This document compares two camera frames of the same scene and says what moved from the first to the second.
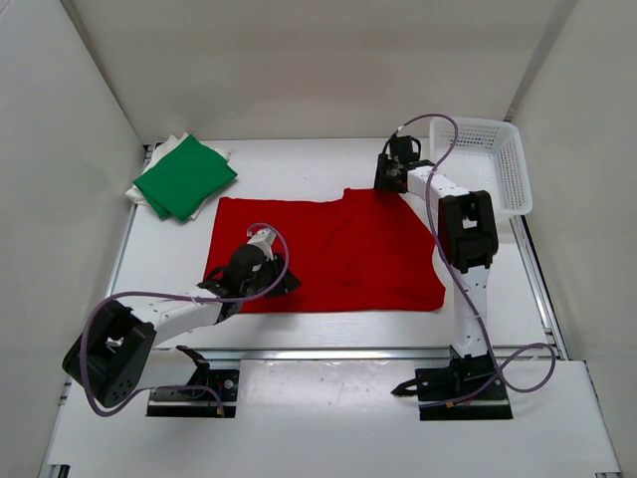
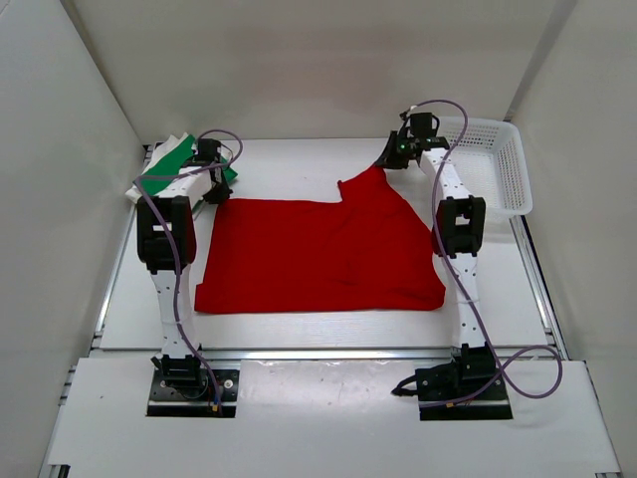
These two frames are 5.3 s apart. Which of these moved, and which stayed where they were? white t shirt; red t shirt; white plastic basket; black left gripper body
Moved: white t shirt; black left gripper body
Stayed: red t shirt; white plastic basket
